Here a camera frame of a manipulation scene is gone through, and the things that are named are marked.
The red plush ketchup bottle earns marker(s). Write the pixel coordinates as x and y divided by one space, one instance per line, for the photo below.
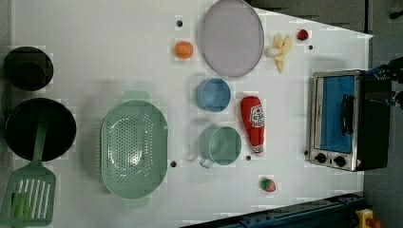
253 119

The green plastic strainer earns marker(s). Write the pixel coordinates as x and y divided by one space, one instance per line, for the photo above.
134 144

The blue cup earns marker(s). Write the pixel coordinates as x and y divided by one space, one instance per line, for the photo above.
213 95

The orange plush fruit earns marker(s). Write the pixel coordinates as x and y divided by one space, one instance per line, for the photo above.
184 50

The grey round plate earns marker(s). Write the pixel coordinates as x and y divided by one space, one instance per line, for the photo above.
232 38

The plush strawberry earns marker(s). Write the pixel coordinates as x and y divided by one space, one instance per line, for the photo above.
268 185

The peeled plush banana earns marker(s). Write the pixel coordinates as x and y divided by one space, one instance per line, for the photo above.
279 50

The red plush tomato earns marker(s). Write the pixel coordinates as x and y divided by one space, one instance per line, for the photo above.
303 35

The silver toaster oven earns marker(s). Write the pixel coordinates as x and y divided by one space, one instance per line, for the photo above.
348 131

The small black pot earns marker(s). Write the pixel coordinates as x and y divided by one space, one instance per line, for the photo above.
28 68

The black frying pan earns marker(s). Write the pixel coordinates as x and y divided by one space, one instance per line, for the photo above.
21 128

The green slotted spatula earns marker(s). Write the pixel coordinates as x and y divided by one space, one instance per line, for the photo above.
29 198

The yellow red toy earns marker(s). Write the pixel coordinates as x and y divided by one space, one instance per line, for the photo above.
366 219

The green cup with handle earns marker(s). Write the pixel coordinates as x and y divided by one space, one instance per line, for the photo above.
220 145

